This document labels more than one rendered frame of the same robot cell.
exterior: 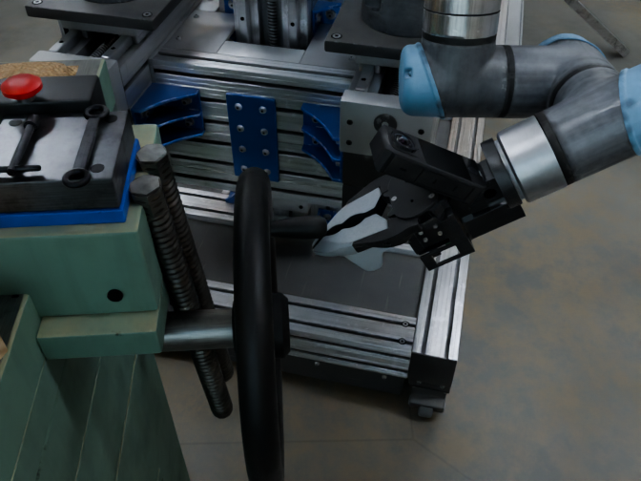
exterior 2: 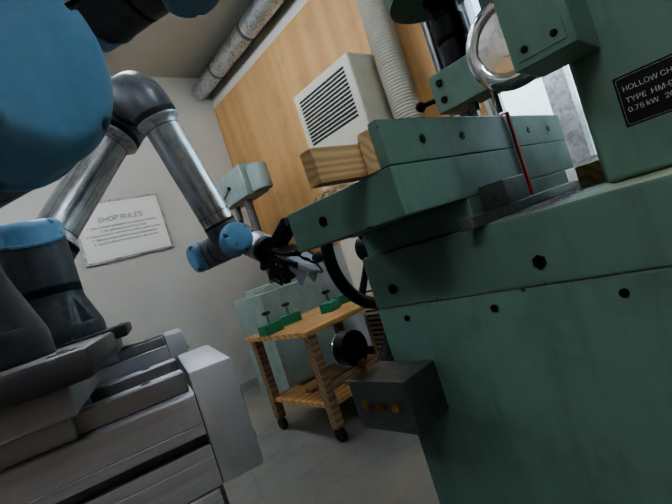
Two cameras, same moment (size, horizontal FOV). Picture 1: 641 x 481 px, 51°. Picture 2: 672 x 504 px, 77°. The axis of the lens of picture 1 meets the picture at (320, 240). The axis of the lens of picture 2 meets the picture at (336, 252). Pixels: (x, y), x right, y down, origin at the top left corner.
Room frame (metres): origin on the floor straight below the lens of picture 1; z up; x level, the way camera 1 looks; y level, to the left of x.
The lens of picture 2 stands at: (1.07, 0.78, 0.83)
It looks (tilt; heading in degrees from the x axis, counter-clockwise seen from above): 0 degrees down; 231
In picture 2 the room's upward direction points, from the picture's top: 18 degrees counter-clockwise
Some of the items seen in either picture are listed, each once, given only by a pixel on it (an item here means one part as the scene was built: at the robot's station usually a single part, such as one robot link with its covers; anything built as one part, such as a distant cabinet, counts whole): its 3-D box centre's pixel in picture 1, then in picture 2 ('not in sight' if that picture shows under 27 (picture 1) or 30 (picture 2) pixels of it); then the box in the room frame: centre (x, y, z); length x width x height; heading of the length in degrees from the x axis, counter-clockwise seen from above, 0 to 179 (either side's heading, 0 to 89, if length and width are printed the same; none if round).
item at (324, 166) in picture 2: not in sight; (446, 151); (0.49, 0.40, 0.92); 0.57 x 0.02 x 0.04; 4
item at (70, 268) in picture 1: (77, 218); not in sight; (0.42, 0.20, 0.91); 0.15 x 0.14 x 0.09; 4
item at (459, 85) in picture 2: not in sight; (477, 82); (0.36, 0.41, 1.03); 0.14 x 0.07 x 0.09; 94
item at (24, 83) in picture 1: (21, 86); not in sight; (0.45, 0.23, 1.02); 0.03 x 0.03 x 0.01
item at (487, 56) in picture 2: not in sight; (509, 41); (0.48, 0.53, 1.02); 0.12 x 0.03 x 0.12; 94
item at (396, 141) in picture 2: not in sight; (495, 134); (0.40, 0.43, 0.93); 0.60 x 0.02 x 0.06; 4
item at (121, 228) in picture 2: not in sight; (123, 227); (0.22, -2.64, 1.48); 0.64 x 0.02 x 0.46; 1
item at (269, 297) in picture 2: not in sight; (272, 276); (-0.44, -1.88, 0.79); 0.62 x 0.48 x 1.58; 90
